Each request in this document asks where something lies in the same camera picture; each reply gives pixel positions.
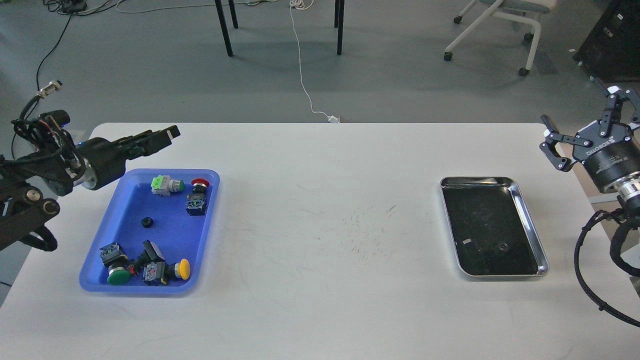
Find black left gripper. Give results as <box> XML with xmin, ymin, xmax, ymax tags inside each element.
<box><xmin>77</xmin><ymin>125</ymin><xmax>181</xmax><ymax>191</ymax></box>

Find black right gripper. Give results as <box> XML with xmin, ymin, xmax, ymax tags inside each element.
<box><xmin>539</xmin><ymin>86</ymin><xmax>640</xmax><ymax>195</ymax></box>

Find black bevel gear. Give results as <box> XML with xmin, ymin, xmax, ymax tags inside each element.
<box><xmin>494</xmin><ymin>242</ymin><xmax>510</xmax><ymax>256</ymax></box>

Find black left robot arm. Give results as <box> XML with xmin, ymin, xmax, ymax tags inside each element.
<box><xmin>0</xmin><ymin>80</ymin><xmax>180</xmax><ymax>252</ymax></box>

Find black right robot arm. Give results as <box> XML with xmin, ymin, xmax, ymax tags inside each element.
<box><xmin>539</xmin><ymin>85</ymin><xmax>640</xmax><ymax>327</ymax></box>

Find black equipment case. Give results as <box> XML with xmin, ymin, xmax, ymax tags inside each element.
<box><xmin>573</xmin><ymin>0</ymin><xmax>640</xmax><ymax>84</ymax></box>

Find red emergency stop button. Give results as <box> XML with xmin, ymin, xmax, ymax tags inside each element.
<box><xmin>185</xmin><ymin>177</ymin><xmax>210</xmax><ymax>216</ymax></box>

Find blue plastic tray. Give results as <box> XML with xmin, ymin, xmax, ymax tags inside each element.
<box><xmin>78</xmin><ymin>168</ymin><xmax>220</xmax><ymax>296</ymax></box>

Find large green mushroom button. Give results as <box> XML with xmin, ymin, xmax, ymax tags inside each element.
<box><xmin>99</xmin><ymin>242</ymin><xmax>131</xmax><ymax>286</ymax></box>

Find white office chair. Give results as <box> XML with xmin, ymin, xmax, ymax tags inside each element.
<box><xmin>443</xmin><ymin>0</ymin><xmax>557</xmax><ymax>77</ymax></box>

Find black table legs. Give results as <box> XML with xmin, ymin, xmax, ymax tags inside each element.
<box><xmin>214</xmin><ymin>0</ymin><xmax>345</xmax><ymax>57</ymax></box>

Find silver metal tray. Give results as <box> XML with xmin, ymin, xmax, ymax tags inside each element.
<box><xmin>439</xmin><ymin>177</ymin><xmax>549</xmax><ymax>280</ymax></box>

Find white power adapter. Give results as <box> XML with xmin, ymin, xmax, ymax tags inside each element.
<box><xmin>327</xmin><ymin>115</ymin><xmax>341</xmax><ymax>124</ymax></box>

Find green push button switch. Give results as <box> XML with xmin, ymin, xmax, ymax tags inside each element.
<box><xmin>150</xmin><ymin>175</ymin><xmax>185</xmax><ymax>197</ymax></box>

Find black selector switch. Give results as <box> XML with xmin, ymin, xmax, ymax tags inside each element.
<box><xmin>129</xmin><ymin>239</ymin><xmax>166</xmax><ymax>275</ymax></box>

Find black cable on floor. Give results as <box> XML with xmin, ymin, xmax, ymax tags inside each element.
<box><xmin>34</xmin><ymin>0</ymin><xmax>117</xmax><ymax>93</ymax></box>

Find yellow push button switch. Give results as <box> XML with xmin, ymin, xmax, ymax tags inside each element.
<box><xmin>141</xmin><ymin>259</ymin><xmax>191</xmax><ymax>286</ymax></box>

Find white cable on floor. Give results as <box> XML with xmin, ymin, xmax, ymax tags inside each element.
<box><xmin>289</xmin><ymin>0</ymin><xmax>332</xmax><ymax>121</ymax></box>

